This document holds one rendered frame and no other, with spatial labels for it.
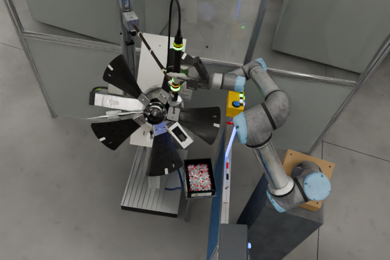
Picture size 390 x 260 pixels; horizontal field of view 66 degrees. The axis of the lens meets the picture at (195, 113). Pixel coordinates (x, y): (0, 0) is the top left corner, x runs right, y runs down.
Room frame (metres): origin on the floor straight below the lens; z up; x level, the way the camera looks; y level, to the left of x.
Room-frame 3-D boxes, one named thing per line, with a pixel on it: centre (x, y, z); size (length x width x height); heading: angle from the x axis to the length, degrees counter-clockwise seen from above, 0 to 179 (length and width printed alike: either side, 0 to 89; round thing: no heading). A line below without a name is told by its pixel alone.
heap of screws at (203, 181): (0.87, -0.08, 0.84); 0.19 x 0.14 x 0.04; 14
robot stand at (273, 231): (0.80, -0.60, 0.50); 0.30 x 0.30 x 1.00; 81
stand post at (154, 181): (1.15, 0.25, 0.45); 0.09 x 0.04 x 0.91; 90
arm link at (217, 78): (1.05, -0.08, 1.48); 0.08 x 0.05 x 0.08; 0
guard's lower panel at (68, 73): (1.76, 0.11, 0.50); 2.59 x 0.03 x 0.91; 90
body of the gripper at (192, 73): (1.05, 0.00, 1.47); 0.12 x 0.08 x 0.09; 90
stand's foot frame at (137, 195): (1.24, 0.25, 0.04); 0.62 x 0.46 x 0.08; 0
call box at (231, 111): (1.34, -0.25, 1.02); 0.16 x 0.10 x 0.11; 0
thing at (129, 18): (1.56, 0.47, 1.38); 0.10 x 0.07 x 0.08; 35
